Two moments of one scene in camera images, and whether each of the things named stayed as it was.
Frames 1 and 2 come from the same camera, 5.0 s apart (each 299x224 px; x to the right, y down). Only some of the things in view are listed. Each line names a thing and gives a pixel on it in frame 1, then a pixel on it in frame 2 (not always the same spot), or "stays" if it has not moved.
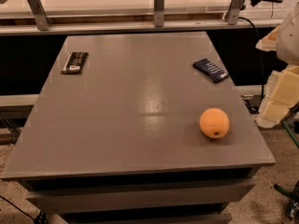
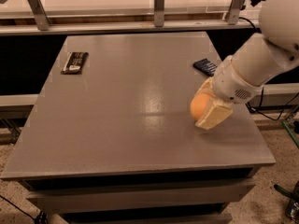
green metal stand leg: x=291 y=133 stays
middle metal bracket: x=159 y=6 stays
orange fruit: x=214 y=122 to x=198 y=105
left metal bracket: x=36 y=7 stays
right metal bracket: x=236 y=1 stays
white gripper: x=290 y=42 to x=231 y=82
